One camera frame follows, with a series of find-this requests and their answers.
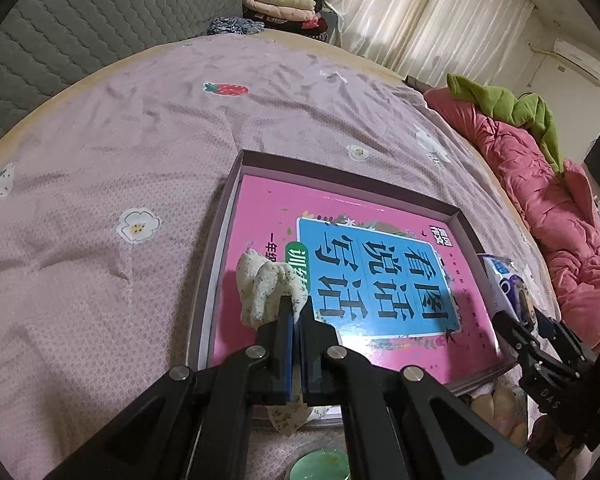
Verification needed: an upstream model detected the dark floral fabric bundle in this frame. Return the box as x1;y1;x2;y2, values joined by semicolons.
207;16;264;36

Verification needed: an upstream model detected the pink and blue book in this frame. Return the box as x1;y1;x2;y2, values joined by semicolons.
208;174;506;388

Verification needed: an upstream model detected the white wall air conditioner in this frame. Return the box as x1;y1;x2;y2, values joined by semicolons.
554;38;600;86

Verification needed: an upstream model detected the stack of folded clothes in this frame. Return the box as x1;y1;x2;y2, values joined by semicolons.
242;0;329;41

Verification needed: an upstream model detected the floral white scrunchie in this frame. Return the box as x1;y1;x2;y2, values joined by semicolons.
236;248;313;437

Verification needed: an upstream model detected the pink red comforter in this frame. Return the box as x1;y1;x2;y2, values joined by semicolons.
424;88;600;351

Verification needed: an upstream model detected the lilac patterned bed quilt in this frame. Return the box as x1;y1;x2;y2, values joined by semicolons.
0;32;559;479

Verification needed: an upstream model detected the purple wet wipes pack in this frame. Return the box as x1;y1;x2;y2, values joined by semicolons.
479;254;536;332

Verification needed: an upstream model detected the white sheer curtain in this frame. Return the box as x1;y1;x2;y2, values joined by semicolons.
324;0;534;87

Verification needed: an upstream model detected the shallow grey cardboard box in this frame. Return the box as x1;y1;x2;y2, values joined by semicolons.
186;151;513;394

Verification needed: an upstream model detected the grey quilted sofa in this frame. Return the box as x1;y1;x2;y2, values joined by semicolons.
0;0;242;140

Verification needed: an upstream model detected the green garment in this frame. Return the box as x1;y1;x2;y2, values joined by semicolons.
445;74;564;174

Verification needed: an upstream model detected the plush bunny pink dress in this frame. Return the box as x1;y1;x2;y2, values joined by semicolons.
470;388;528;448

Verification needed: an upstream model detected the green sponge in plastic bag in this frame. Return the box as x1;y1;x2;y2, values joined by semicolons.
286;448;351;480

